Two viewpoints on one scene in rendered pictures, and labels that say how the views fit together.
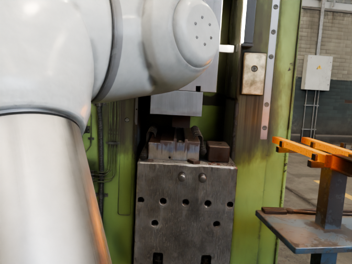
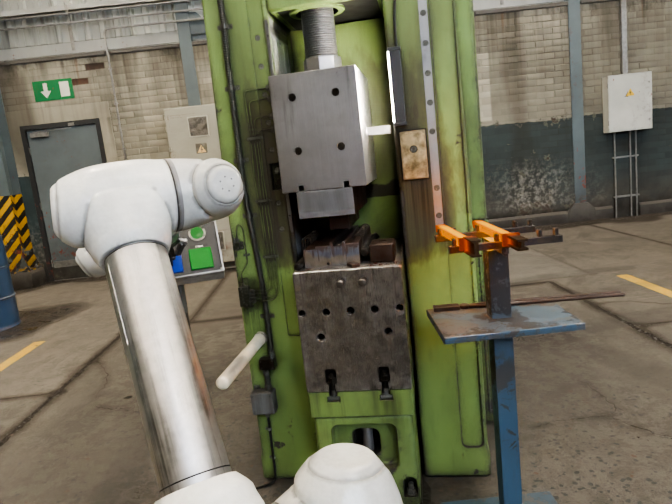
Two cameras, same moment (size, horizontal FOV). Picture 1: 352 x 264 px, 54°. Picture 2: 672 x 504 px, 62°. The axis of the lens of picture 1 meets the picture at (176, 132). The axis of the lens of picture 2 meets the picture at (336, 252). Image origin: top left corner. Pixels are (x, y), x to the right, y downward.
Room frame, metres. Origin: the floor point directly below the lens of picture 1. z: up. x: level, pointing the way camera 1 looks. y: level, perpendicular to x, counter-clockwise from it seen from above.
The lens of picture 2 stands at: (-0.58, -0.37, 1.30)
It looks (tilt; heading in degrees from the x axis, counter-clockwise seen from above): 10 degrees down; 10
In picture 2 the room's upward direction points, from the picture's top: 6 degrees counter-clockwise
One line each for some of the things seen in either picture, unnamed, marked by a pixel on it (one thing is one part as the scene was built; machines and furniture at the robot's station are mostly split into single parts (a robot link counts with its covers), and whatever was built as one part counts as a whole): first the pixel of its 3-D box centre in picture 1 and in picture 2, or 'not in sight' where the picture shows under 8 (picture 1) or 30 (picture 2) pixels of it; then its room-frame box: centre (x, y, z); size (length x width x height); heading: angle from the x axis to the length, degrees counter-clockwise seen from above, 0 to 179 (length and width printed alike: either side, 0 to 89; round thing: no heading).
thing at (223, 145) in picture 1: (217, 151); (383, 250); (1.40, -0.17, 0.95); 0.12 x 0.08 x 0.06; 1
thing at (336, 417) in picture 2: not in sight; (372, 415); (1.56, -0.05, 0.23); 0.55 x 0.37 x 0.47; 1
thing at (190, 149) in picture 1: (174, 140); (340, 244); (1.55, 0.01, 0.96); 0.42 x 0.20 x 0.09; 1
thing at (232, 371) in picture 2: not in sight; (243, 359); (1.24, 0.35, 0.62); 0.44 x 0.05 x 0.05; 1
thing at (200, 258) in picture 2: not in sight; (201, 258); (1.18, 0.42, 1.01); 0.07 x 0.05 x 0.07; 116
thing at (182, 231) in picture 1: (183, 196); (361, 308); (1.56, -0.05, 0.69); 0.56 x 0.38 x 0.45; 1
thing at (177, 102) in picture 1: (176, 100); (334, 197); (1.55, 0.01, 1.14); 0.42 x 0.20 x 0.10; 1
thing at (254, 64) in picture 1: (253, 74); (414, 154); (1.47, -0.31, 1.27); 0.09 x 0.02 x 0.17; 91
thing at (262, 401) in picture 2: not in sight; (264, 400); (1.45, 0.37, 0.36); 0.09 x 0.07 x 0.12; 91
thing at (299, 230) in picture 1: (327, 228); (499, 318); (1.13, -0.53, 0.75); 0.40 x 0.30 x 0.02; 100
